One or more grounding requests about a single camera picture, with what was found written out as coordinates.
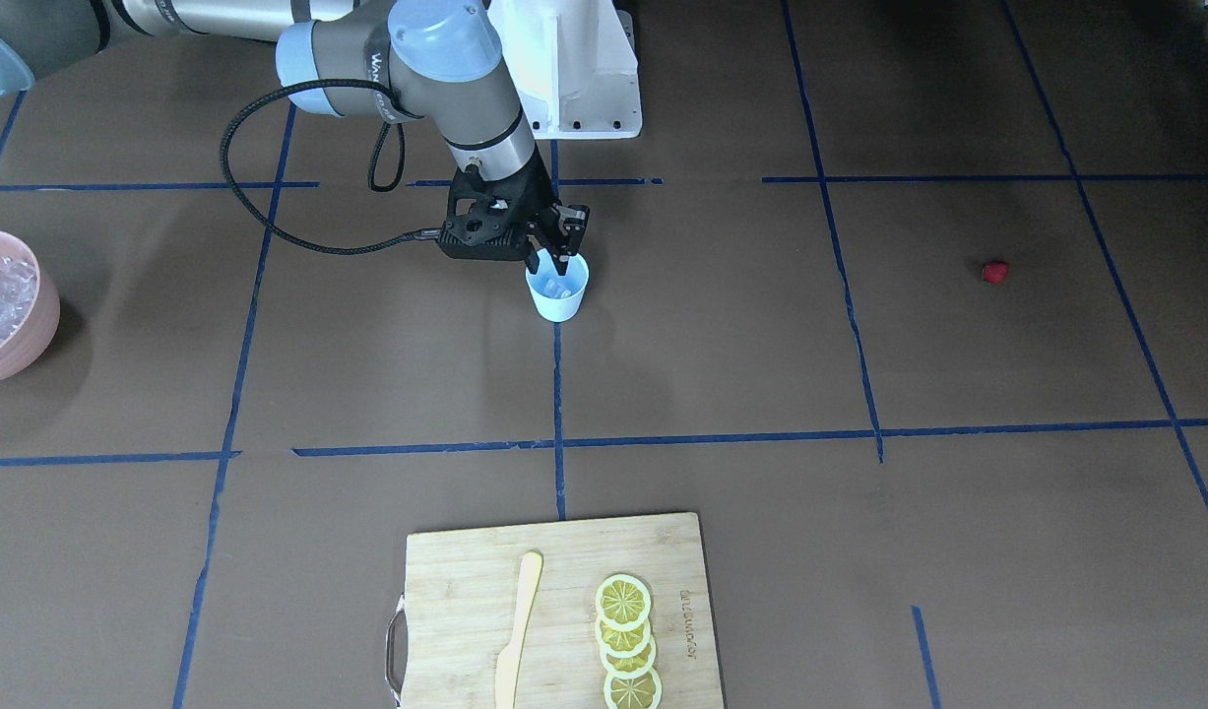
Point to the light blue cup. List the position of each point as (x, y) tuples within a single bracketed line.
[(577, 273)]

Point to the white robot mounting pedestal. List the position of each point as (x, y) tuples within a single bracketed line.
[(575, 66)]

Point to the lemon slice top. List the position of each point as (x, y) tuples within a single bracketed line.
[(623, 602)]

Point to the yellow plastic knife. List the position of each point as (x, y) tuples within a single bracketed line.
[(508, 661)]

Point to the wooden cutting board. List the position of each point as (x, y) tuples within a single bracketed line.
[(458, 602)]

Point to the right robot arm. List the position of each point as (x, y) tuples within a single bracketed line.
[(398, 61)]

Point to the pink bowl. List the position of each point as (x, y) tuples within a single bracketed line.
[(39, 328)]

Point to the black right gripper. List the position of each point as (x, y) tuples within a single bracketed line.
[(567, 225)]

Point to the red strawberry on table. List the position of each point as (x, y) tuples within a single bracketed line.
[(995, 272)]

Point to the lemon slice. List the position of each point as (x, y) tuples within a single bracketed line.
[(640, 692), (623, 602), (632, 666), (623, 644)]

